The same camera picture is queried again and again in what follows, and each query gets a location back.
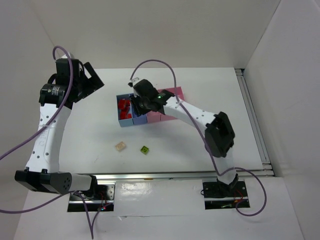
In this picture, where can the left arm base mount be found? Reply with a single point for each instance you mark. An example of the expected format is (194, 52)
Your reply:
(102, 198)

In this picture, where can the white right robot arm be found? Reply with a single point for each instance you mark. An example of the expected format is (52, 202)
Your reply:
(215, 128)

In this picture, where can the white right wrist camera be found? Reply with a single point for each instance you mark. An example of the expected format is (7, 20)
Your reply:
(133, 82)

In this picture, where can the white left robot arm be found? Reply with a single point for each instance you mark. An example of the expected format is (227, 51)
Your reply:
(42, 171)

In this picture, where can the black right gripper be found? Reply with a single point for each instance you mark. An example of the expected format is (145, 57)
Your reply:
(139, 103)

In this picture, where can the red rectangular lego brick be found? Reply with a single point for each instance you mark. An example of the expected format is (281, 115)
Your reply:
(126, 112)

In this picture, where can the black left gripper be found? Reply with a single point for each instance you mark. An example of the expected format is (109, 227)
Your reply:
(92, 78)

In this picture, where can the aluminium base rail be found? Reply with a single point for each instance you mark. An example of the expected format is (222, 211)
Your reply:
(160, 176)

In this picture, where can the red lego brick small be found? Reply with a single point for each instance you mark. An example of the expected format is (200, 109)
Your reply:
(124, 104)

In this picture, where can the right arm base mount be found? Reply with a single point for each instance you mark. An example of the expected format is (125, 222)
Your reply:
(216, 197)

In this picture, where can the beige lego brick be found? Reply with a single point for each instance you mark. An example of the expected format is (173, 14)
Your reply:
(120, 146)

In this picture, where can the small green lego brick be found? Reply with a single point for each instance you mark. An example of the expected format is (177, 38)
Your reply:
(145, 150)

